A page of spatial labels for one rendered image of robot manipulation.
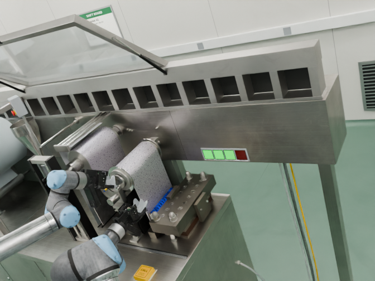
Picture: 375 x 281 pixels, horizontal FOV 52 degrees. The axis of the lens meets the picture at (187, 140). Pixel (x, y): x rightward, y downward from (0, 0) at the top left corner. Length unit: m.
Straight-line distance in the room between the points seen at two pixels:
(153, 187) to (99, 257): 0.68
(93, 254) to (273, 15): 3.17
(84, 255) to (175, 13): 3.50
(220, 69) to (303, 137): 0.45
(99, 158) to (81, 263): 0.75
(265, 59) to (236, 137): 0.41
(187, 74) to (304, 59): 0.52
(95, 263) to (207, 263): 0.74
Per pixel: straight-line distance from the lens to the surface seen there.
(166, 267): 1.80
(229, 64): 1.61
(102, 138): 2.02
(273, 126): 1.67
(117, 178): 1.82
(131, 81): 1.93
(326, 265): 2.84
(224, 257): 2.08
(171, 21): 4.55
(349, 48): 3.96
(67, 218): 1.50
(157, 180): 1.95
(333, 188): 1.99
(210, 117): 1.77
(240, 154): 1.81
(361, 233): 3.03
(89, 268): 1.36
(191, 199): 1.90
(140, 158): 1.87
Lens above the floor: 2.10
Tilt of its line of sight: 26 degrees down
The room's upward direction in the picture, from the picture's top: 20 degrees counter-clockwise
